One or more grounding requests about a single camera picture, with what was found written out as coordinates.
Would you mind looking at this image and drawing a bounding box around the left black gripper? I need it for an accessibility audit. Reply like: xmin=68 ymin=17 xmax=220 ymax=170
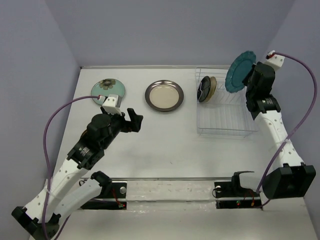
xmin=100 ymin=105 xmax=143 ymax=149

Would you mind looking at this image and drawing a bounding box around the teal scalloped plate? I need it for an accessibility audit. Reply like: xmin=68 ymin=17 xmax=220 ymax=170
xmin=224 ymin=50 xmax=256 ymax=94

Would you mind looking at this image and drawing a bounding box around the cream plate with black spot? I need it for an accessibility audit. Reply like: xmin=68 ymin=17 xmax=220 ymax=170
xmin=206 ymin=76 xmax=217 ymax=102

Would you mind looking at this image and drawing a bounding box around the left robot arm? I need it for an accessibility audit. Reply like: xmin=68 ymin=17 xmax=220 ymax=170
xmin=11 ymin=108 xmax=144 ymax=240

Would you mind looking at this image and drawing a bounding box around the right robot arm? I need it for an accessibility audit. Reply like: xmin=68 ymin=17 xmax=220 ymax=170
xmin=230 ymin=62 xmax=316 ymax=200

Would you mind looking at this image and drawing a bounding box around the brown rimmed cream plate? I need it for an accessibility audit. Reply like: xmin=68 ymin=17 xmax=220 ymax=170
xmin=144 ymin=80 xmax=185 ymax=113

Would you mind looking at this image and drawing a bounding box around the light green floral plate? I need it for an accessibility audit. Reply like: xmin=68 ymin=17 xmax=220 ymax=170
xmin=91 ymin=78 xmax=126 ymax=98

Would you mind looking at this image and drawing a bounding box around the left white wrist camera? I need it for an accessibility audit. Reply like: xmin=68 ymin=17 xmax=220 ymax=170
xmin=102 ymin=94 xmax=122 ymax=115

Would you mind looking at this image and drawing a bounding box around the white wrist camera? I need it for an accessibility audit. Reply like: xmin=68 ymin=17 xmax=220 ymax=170
xmin=102 ymin=94 xmax=122 ymax=115
xmin=264 ymin=50 xmax=285 ymax=72

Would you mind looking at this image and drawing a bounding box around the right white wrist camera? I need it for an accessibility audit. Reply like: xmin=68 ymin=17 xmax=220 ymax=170
xmin=264 ymin=50 xmax=285 ymax=72

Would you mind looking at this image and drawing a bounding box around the white wire dish rack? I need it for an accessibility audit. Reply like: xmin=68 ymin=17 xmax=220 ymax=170
xmin=195 ymin=66 xmax=258 ymax=138

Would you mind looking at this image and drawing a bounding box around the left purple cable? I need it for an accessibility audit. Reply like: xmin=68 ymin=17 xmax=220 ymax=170
xmin=39 ymin=96 xmax=106 ymax=238

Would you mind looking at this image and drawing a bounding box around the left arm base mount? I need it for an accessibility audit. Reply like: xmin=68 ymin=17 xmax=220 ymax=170
xmin=80 ymin=180 xmax=127 ymax=210

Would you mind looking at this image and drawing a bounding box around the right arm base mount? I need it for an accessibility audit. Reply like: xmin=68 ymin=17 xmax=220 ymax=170
xmin=211 ymin=181 xmax=262 ymax=210

